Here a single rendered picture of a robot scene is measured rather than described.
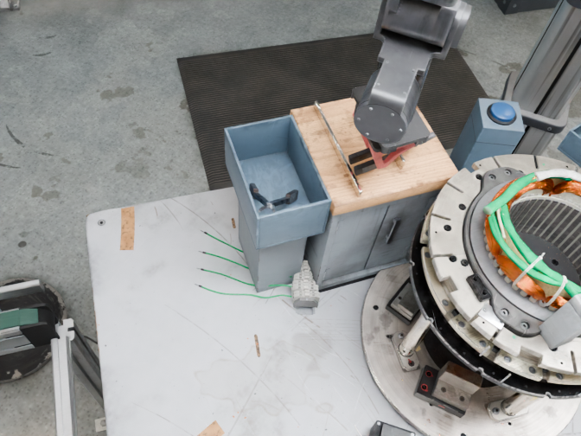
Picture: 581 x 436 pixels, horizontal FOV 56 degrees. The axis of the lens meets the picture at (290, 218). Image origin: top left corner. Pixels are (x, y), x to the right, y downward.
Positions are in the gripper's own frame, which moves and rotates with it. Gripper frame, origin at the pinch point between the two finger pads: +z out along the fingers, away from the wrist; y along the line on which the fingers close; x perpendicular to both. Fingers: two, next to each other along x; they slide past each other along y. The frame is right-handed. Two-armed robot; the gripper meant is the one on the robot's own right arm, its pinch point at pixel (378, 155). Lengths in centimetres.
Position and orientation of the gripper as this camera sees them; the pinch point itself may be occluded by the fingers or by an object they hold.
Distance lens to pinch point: 78.5
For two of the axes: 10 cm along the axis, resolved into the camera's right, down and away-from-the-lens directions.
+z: -0.3, 5.1, 8.6
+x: 9.4, -2.8, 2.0
